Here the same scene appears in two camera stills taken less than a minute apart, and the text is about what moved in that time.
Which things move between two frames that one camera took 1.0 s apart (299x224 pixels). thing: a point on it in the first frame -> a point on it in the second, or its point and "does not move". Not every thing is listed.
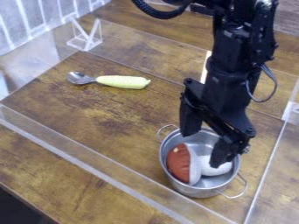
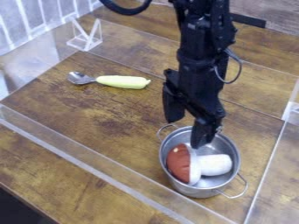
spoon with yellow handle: x=122 y=81 does not move
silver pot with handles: x=228 y=184 does not move
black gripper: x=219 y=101 -> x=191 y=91
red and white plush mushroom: x=187 y=164 does not move
